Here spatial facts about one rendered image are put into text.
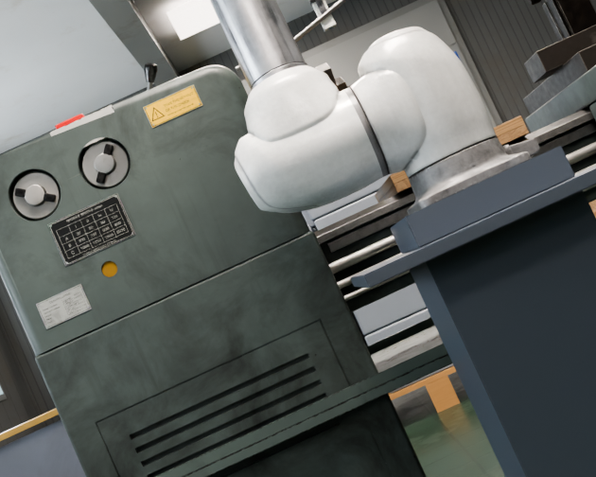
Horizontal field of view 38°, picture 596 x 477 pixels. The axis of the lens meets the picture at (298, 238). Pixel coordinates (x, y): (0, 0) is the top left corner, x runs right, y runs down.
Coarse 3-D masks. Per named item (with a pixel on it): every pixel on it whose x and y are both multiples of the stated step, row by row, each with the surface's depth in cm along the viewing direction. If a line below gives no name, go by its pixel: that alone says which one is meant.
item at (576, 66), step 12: (588, 48) 174; (576, 60) 176; (588, 60) 174; (564, 72) 185; (576, 72) 179; (540, 84) 201; (552, 84) 194; (564, 84) 188; (528, 96) 212; (540, 96) 204; (552, 96) 197; (528, 108) 216
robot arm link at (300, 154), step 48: (240, 0) 138; (240, 48) 139; (288, 48) 137; (288, 96) 132; (336, 96) 134; (240, 144) 136; (288, 144) 131; (336, 144) 130; (288, 192) 133; (336, 192) 134
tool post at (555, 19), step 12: (552, 0) 186; (564, 0) 186; (576, 0) 186; (588, 0) 186; (552, 12) 190; (564, 12) 186; (576, 12) 186; (588, 12) 186; (552, 24) 191; (564, 24) 186; (576, 24) 186; (588, 24) 186; (564, 36) 189
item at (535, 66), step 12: (576, 36) 184; (588, 36) 184; (552, 48) 184; (564, 48) 184; (576, 48) 184; (528, 60) 190; (540, 60) 184; (552, 60) 184; (564, 60) 184; (528, 72) 193; (540, 72) 186; (552, 72) 189
